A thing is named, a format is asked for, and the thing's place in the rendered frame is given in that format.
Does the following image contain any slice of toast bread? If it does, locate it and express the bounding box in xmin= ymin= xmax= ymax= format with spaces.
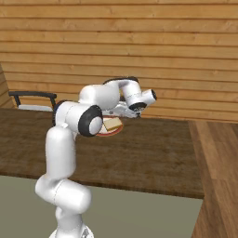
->
xmin=102 ymin=118 xmax=123 ymax=132

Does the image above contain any red rimmed plate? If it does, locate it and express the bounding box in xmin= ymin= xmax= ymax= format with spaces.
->
xmin=95 ymin=115 xmax=125 ymax=138

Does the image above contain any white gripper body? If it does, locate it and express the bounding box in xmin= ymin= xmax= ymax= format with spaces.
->
xmin=106 ymin=101 xmax=142 ymax=120

